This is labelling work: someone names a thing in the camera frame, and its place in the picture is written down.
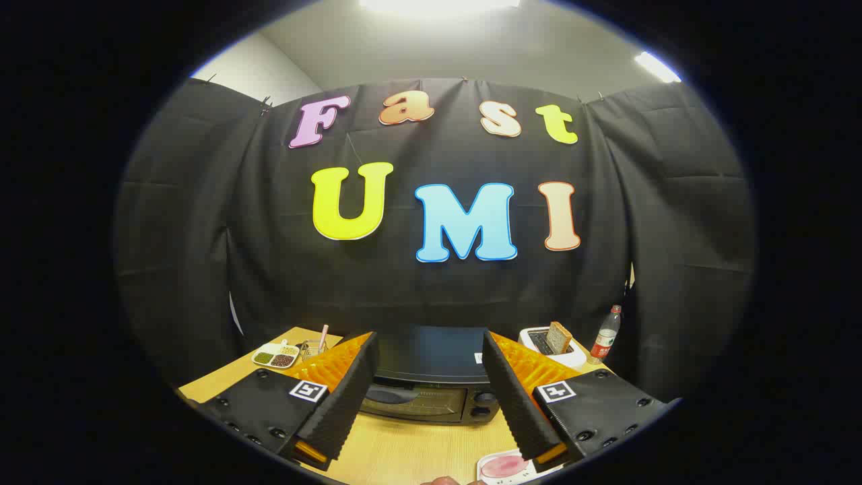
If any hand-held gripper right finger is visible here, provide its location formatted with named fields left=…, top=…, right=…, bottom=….
left=482, top=330, right=681, bottom=470

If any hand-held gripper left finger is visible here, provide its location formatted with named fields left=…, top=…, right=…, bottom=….
left=202, top=331, right=380, bottom=471

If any pink ham slice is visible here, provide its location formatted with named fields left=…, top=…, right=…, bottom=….
left=482, top=455, right=528, bottom=480

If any white rectangular plate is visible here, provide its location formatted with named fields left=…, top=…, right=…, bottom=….
left=477, top=449, right=564, bottom=483

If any black toaster oven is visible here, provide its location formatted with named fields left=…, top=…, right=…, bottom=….
left=359, top=325, right=503, bottom=425

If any white pop-up toaster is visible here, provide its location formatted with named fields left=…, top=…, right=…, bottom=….
left=519, top=325, right=588, bottom=368

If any brown bread slice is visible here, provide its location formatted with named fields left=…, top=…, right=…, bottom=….
left=545, top=321, right=573, bottom=356

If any white divided dish with beans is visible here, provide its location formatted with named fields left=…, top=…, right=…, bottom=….
left=252, top=342, right=301, bottom=370

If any red label water bottle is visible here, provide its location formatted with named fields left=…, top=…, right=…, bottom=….
left=591, top=304, right=622, bottom=365

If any black backdrop cloth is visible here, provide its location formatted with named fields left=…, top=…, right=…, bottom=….
left=113, top=77, right=758, bottom=405

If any ceiling light panel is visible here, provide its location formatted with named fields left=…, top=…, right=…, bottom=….
left=360, top=0, right=523, bottom=11
left=634, top=52, right=682, bottom=84

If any wire rack with pink handle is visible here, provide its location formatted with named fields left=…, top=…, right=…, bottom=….
left=300, top=325, right=331, bottom=358

